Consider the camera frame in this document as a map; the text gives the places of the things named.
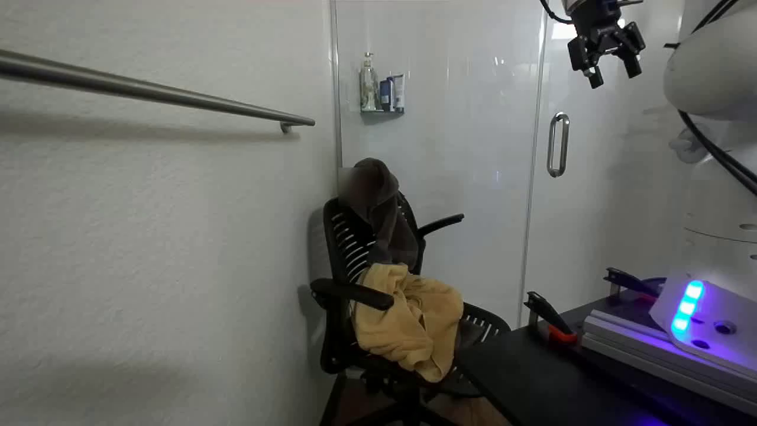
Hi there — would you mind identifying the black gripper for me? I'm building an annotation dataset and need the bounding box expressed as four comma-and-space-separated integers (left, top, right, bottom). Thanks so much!
563, 0, 641, 89

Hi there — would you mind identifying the chrome shower door handle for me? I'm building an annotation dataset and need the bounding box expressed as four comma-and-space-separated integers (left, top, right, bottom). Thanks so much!
545, 111, 570, 177

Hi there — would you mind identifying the glass shower door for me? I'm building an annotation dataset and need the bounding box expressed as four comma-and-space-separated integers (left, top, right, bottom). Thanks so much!
523, 0, 685, 312

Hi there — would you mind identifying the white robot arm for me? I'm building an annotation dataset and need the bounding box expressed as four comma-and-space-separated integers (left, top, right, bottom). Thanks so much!
653, 0, 757, 357

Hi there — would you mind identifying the small shower shelf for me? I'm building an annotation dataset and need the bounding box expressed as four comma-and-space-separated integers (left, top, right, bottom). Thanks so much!
360, 111, 403, 120

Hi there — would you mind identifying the black clamp on table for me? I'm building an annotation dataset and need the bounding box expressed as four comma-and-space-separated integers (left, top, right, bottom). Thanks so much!
603, 268, 667, 299

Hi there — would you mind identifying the white soap bottle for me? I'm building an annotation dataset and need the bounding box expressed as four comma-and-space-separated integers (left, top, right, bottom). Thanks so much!
360, 53, 377, 111

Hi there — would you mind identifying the dark brown towel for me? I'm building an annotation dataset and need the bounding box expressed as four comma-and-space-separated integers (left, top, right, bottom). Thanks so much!
342, 159, 418, 268

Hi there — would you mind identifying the yellow towel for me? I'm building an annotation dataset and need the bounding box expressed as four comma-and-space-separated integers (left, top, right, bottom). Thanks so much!
353, 262, 463, 383

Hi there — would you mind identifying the metal towel bar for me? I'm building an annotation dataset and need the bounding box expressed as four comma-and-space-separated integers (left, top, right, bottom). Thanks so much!
0, 50, 312, 133

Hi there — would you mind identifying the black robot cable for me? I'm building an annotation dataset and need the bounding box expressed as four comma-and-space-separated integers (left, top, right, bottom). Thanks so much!
662, 0, 757, 198

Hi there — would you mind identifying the red handled clamp tool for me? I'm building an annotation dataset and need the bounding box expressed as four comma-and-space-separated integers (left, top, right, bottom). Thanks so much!
524, 292, 578, 348

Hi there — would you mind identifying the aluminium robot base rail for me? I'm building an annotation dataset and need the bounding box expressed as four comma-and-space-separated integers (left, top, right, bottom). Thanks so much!
582, 311, 757, 417

